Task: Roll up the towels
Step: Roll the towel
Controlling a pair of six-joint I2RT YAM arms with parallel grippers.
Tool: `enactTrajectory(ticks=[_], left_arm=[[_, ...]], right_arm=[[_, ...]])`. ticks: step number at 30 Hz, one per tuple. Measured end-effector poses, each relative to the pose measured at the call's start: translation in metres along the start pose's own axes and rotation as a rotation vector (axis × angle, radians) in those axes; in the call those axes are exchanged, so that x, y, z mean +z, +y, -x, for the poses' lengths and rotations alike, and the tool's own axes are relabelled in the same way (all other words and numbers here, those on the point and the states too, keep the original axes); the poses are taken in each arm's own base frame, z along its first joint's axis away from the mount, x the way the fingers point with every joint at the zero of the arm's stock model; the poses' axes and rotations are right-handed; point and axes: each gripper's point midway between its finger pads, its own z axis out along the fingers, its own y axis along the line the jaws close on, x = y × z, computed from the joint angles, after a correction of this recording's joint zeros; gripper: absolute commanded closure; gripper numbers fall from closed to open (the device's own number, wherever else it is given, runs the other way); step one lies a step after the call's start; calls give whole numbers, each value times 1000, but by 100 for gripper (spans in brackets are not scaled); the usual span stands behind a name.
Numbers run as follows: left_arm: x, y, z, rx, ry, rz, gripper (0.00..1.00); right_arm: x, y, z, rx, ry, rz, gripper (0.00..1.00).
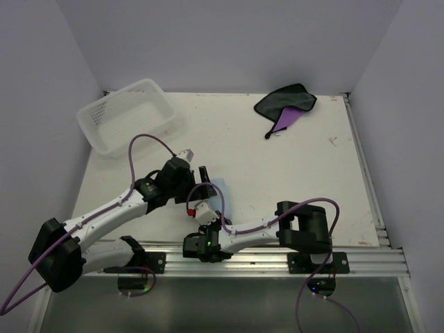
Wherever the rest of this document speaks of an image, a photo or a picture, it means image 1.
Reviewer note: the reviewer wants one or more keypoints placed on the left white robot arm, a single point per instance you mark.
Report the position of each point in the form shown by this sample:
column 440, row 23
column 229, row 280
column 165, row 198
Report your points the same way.
column 64, row 251

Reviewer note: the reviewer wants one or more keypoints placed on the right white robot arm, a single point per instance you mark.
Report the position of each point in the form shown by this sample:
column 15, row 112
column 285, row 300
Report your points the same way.
column 295, row 226

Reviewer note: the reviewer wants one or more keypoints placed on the dark grey purple cloth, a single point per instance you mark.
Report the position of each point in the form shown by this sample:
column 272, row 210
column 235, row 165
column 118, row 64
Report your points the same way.
column 285, row 106

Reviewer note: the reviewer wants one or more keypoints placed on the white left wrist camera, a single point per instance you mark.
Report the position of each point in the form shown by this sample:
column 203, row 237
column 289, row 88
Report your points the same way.
column 186, row 155

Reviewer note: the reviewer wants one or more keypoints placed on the light blue towel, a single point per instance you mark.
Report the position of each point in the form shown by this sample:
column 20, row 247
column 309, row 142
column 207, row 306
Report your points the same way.
column 215, row 201

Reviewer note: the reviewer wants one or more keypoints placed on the aluminium mounting rail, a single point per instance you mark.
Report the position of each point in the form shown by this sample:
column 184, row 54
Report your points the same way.
column 165, row 258

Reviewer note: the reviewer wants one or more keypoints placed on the white perforated plastic basket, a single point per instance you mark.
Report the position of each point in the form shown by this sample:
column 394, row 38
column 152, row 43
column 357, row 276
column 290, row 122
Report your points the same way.
column 111, row 122

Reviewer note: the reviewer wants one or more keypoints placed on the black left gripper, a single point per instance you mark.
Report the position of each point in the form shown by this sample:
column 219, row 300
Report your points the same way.
column 202, row 192

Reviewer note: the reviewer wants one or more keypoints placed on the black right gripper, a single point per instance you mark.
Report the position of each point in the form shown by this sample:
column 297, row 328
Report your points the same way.
column 205, row 227

